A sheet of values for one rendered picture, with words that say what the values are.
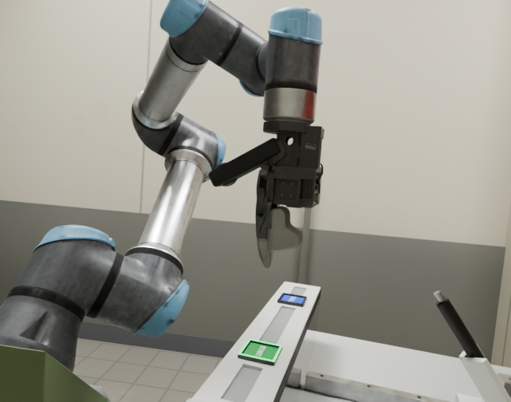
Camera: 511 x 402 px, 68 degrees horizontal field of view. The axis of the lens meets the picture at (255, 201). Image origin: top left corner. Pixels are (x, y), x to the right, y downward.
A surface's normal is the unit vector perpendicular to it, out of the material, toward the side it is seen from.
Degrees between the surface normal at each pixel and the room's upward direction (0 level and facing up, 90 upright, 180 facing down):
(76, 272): 64
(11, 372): 90
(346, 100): 90
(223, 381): 0
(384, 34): 90
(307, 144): 90
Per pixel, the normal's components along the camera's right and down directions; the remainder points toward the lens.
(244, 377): 0.07, -0.99
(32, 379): -0.13, 0.07
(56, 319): 0.76, -0.55
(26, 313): 0.31, -0.79
